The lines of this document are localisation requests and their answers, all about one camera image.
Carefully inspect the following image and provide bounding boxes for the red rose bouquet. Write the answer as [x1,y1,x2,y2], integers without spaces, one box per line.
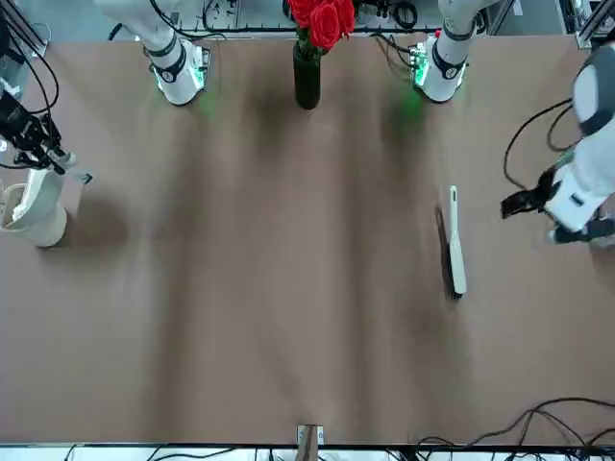
[283,0,357,61]

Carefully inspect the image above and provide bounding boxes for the white brush with black bristles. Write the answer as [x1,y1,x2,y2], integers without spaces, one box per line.
[435,185,469,302]

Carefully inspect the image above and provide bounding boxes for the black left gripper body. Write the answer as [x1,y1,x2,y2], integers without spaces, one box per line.
[528,169,559,213]

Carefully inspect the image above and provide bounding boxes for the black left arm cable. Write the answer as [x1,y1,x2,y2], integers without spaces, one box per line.
[503,98,576,191]

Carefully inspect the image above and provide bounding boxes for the pale plastic dustpan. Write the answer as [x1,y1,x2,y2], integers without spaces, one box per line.
[12,151,95,231]

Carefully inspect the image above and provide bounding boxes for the black vase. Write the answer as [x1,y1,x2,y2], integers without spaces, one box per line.
[293,40,322,111]

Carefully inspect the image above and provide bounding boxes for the long black table cable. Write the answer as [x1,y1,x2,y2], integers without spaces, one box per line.
[415,397,615,452]

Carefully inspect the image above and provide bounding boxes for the beige swing-lid bin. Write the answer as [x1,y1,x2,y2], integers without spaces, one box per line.
[0,182,68,249]

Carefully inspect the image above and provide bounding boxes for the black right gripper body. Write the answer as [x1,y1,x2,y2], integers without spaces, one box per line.
[0,92,62,154]

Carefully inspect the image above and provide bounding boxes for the aluminium frame post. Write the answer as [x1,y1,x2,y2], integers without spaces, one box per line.
[296,423,325,461]

